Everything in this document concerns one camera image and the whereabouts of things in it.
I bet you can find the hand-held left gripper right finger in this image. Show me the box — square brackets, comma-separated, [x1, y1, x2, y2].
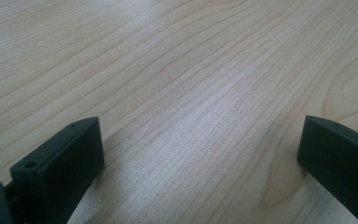
[296, 115, 358, 224]

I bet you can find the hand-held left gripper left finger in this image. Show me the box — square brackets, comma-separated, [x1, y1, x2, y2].
[8, 116, 105, 224]

